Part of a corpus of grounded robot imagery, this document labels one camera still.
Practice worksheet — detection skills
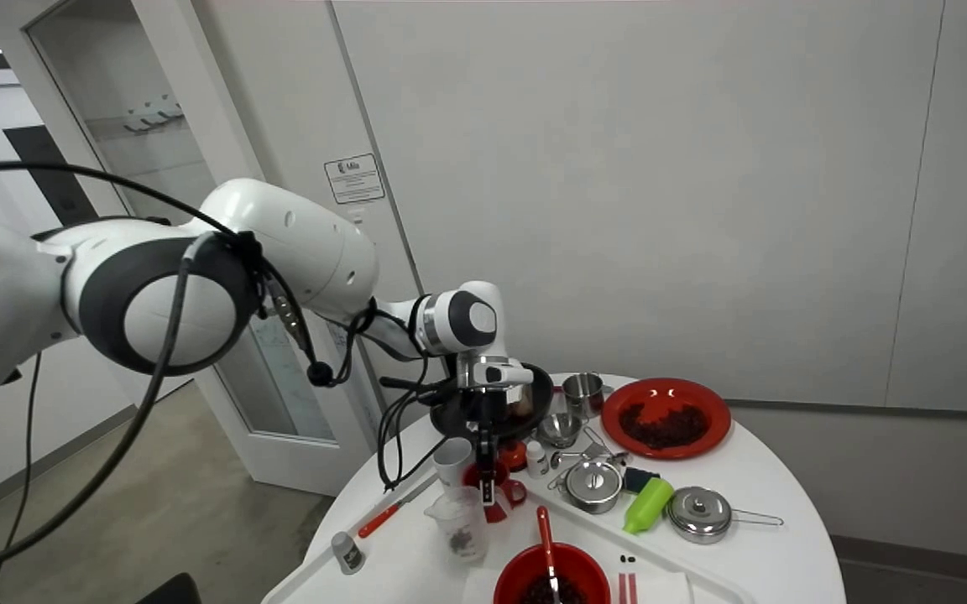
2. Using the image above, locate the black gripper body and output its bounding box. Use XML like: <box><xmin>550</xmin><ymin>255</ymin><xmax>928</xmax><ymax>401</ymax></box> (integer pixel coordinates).
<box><xmin>463</xmin><ymin>381</ymin><xmax>525</xmax><ymax>445</ymax></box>

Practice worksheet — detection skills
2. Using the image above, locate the clear plastic jug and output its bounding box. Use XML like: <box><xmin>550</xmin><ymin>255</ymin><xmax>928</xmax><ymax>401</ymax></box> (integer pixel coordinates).
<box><xmin>422</xmin><ymin>491</ymin><xmax>502</xmax><ymax>569</ymax></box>

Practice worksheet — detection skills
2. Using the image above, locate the small steel bowl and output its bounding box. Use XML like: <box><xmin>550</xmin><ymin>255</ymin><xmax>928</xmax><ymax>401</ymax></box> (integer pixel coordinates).
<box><xmin>539</xmin><ymin>409</ymin><xmax>586</xmax><ymax>452</ymax></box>

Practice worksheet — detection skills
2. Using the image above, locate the red bowl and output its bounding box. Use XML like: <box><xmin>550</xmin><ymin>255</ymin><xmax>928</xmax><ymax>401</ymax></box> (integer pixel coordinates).
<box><xmin>490</xmin><ymin>541</ymin><xmax>615</xmax><ymax>604</ymax></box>

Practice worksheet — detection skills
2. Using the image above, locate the small silver bowl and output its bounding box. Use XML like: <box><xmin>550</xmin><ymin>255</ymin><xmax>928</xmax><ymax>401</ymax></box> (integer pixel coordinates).
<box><xmin>661</xmin><ymin>484</ymin><xmax>788</xmax><ymax>549</ymax></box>

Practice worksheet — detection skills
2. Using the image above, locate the small clear plastic cup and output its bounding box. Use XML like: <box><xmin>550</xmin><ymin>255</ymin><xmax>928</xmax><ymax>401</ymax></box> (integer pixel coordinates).
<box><xmin>435</xmin><ymin>435</ymin><xmax>476</xmax><ymax>491</ymax></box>

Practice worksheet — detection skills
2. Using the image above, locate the black frying pan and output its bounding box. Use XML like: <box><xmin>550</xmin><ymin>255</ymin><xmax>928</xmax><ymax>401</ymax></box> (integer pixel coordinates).
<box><xmin>428</xmin><ymin>358</ymin><xmax>558</xmax><ymax>445</ymax></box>

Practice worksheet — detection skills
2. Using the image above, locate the steel cup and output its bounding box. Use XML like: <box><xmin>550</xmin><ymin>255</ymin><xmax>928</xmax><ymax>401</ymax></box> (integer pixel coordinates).
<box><xmin>558</xmin><ymin>368</ymin><xmax>608</xmax><ymax>415</ymax></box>

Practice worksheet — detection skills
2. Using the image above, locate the red spoon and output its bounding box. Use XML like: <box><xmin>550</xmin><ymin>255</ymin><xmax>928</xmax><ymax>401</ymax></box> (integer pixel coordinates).
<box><xmin>530</xmin><ymin>503</ymin><xmax>565</xmax><ymax>604</ymax></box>

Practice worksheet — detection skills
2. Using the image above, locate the clear glass jar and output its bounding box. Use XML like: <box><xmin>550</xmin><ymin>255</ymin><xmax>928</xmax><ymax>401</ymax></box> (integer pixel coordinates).
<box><xmin>558</xmin><ymin>455</ymin><xmax>632</xmax><ymax>515</ymax></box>

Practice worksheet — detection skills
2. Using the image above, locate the green toy vegetable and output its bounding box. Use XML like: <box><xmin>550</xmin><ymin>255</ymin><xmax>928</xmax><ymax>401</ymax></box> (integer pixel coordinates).
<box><xmin>617</xmin><ymin>467</ymin><xmax>678</xmax><ymax>536</ymax></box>

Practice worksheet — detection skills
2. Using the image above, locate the red chopsticks pair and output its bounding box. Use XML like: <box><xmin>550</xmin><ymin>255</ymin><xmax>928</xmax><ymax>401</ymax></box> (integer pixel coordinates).
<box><xmin>612</xmin><ymin>549</ymin><xmax>643</xmax><ymax>604</ymax></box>

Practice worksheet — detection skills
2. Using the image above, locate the red plate with dark food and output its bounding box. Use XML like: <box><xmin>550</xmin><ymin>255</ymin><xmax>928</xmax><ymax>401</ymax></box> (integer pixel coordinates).
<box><xmin>598</xmin><ymin>373</ymin><xmax>735</xmax><ymax>463</ymax></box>

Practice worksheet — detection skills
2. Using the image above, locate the red-handled steel spatula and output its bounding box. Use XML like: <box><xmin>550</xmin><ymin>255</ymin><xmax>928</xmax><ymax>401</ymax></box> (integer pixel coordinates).
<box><xmin>330</xmin><ymin>476</ymin><xmax>445</xmax><ymax>577</ymax></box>

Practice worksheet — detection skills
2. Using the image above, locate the white wall sign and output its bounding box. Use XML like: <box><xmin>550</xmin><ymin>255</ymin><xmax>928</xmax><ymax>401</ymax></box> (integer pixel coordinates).
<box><xmin>321</xmin><ymin>152</ymin><xmax>389</xmax><ymax>207</ymax></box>

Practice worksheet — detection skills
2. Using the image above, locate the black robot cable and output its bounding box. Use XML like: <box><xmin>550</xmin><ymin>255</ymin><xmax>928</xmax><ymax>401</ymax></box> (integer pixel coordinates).
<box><xmin>0</xmin><ymin>159</ymin><xmax>463</xmax><ymax>590</ymax></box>

